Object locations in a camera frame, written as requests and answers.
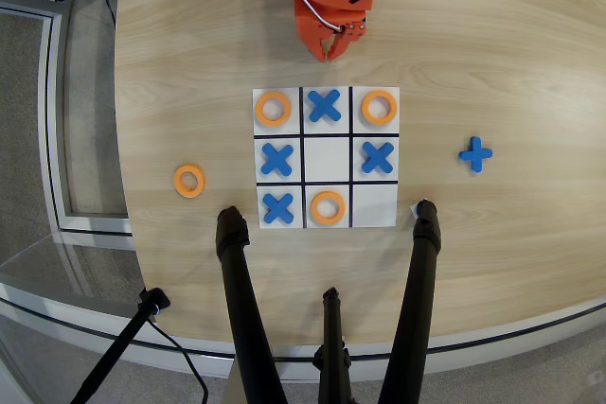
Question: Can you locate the black cable on pole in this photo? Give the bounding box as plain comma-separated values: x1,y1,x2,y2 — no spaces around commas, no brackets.
146,318,209,404

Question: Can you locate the white tic-tac-toe board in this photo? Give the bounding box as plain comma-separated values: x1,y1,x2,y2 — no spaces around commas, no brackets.
252,86,401,230

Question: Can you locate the black pole with clamp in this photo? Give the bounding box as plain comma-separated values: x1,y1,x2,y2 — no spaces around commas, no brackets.
69,287,171,404

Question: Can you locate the orange foam ring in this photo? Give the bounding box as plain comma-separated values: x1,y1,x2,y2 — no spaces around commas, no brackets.
254,91,293,129
361,89,399,127
310,190,348,227
172,164,207,200

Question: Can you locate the white floor frame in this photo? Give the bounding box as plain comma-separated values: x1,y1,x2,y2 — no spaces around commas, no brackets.
0,0,138,254

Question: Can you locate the thin black tripod leg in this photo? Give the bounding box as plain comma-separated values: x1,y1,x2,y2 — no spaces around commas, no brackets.
312,286,354,404

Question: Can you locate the blue foam cross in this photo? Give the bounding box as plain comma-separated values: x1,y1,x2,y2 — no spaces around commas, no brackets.
362,141,397,175
307,89,343,124
261,192,296,225
259,142,295,177
457,135,494,174

